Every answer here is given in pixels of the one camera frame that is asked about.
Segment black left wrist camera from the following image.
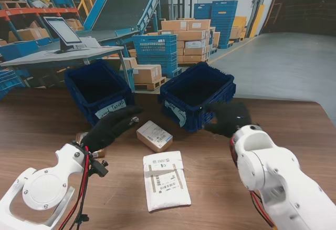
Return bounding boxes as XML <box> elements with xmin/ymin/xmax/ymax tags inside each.
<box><xmin>90</xmin><ymin>158</ymin><xmax>109</xmax><ymax>177</ymax></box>

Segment white padded mailer bag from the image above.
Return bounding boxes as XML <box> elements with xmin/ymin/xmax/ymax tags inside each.
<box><xmin>143</xmin><ymin>150</ymin><xmax>192</xmax><ymax>213</ymax></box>

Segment handwritten boxed parcels paper label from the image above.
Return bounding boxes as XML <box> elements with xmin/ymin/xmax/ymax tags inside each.
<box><xmin>94</xmin><ymin>99</ymin><xmax>128</xmax><ymax>124</ymax></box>

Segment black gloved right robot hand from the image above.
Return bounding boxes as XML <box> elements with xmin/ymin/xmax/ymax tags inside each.
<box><xmin>203</xmin><ymin>101</ymin><xmax>253</xmax><ymax>138</ymax></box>

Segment blue bin boxed parcels label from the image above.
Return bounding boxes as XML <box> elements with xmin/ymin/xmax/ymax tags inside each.
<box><xmin>64</xmin><ymin>59</ymin><xmax>136</xmax><ymax>129</ymax></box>

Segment small cardboard box with label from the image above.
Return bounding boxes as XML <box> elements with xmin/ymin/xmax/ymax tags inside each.
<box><xmin>135</xmin><ymin>120</ymin><xmax>173</xmax><ymax>153</ymax></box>

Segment crumpled handwritten paper label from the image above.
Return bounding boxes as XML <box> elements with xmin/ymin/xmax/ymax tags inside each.
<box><xmin>164</xmin><ymin>100</ymin><xmax>187</xmax><ymax>128</ymax></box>

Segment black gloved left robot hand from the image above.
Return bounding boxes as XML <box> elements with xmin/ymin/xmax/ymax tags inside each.
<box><xmin>80</xmin><ymin>106</ymin><xmax>144</xmax><ymax>152</ymax></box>

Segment red black right arm cables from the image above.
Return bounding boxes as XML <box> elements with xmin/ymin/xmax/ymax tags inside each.
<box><xmin>229</xmin><ymin>138</ymin><xmax>276</xmax><ymax>228</ymax></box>

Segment blue ribbed plastic bin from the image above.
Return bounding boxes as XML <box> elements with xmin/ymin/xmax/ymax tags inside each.
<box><xmin>157</xmin><ymin>61</ymin><xmax>236</xmax><ymax>133</ymax></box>

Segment red black left arm cables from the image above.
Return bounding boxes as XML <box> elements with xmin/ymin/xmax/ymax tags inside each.
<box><xmin>56</xmin><ymin>145</ymin><xmax>91</xmax><ymax>230</ymax></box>

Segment red black arm cables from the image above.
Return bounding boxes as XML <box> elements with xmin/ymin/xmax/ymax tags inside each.
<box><xmin>56</xmin><ymin>145</ymin><xmax>91</xmax><ymax>230</ymax></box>
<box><xmin>229</xmin><ymin>138</ymin><xmax>276</xmax><ymax>228</ymax></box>

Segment flat brown cardboard parcel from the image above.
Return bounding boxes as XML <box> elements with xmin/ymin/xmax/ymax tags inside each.
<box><xmin>75</xmin><ymin>132</ymin><xmax>106</xmax><ymax>159</ymax></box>

